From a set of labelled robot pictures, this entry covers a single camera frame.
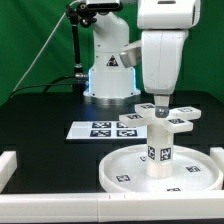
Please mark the white marker sheet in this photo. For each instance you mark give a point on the white marker sheet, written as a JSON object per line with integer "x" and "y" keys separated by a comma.
{"x": 112, "y": 130}

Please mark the white fence block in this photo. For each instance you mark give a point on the white fence block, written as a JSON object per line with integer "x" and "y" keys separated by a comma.
{"x": 217, "y": 154}
{"x": 8, "y": 165}

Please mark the white front fence bar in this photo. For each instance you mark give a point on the white front fence bar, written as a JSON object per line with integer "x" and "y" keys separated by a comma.
{"x": 109, "y": 207}

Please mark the white round table top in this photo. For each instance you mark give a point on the white round table top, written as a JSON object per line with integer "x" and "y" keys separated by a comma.
{"x": 139, "y": 169}

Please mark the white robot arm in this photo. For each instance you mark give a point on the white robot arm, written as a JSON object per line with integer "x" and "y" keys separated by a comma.
{"x": 109, "y": 78}

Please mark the white left fence block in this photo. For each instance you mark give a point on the white left fence block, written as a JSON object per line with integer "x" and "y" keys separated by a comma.
{"x": 8, "y": 165}

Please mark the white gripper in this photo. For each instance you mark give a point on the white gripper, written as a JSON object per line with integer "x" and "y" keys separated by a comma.
{"x": 165, "y": 25}

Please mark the black camera stand pole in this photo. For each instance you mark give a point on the black camera stand pole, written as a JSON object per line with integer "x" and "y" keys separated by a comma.
{"x": 83, "y": 16}

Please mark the white right fence block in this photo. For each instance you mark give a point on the white right fence block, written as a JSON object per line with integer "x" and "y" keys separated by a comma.
{"x": 217, "y": 154}

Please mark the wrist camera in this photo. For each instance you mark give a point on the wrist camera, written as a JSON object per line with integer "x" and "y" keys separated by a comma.
{"x": 130, "y": 55}

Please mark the white cross-shaped table base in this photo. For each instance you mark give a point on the white cross-shaped table base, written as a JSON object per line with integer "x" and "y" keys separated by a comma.
{"x": 178, "y": 120}

